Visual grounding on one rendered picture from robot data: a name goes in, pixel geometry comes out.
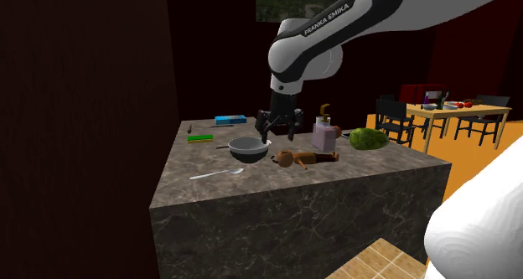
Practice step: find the orange ball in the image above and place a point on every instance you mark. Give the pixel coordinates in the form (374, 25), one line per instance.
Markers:
(338, 132)

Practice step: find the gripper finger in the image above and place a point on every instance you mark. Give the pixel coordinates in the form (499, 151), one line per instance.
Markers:
(295, 125)
(263, 127)

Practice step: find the black chair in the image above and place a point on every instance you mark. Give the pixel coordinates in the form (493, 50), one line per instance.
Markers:
(486, 121)
(393, 117)

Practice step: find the wooden dining table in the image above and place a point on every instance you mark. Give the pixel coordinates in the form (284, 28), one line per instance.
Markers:
(461, 110)

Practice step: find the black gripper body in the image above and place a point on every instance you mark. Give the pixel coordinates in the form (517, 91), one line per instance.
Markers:
(282, 104)

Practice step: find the green watermelon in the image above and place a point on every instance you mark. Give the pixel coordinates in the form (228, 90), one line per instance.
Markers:
(369, 139)

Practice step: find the grey bowl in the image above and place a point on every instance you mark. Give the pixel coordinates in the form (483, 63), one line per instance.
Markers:
(248, 150)

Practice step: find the thin black utensil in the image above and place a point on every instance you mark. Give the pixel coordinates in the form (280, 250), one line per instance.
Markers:
(222, 147)

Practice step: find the tan tiled robot stand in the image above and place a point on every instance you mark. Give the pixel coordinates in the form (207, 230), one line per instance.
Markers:
(380, 261)

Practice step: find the landscape wall picture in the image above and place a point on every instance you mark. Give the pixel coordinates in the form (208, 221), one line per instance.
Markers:
(294, 2)

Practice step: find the green and yellow sponge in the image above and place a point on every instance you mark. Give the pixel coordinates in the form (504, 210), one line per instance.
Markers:
(200, 138)

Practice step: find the silver spoon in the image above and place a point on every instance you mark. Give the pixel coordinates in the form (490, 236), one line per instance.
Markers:
(216, 173)

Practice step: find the blue flat box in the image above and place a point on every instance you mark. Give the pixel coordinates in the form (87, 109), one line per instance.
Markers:
(231, 119)

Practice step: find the brown doll figure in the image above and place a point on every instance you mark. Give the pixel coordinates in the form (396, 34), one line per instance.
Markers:
(308, 157)

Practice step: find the small dark utensil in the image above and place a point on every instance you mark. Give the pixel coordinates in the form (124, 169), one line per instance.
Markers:
(189, 128)

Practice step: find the dark pen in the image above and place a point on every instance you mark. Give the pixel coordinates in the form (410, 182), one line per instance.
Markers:
(222, 126)

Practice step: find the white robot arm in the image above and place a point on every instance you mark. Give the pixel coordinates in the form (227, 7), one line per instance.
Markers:
(310, 53)

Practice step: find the red cabinet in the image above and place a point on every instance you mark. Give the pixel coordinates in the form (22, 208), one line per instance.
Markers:
(414, 93)

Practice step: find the pink soap dispenser bottle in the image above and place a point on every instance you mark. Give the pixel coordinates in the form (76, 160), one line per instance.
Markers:
(323, 137)

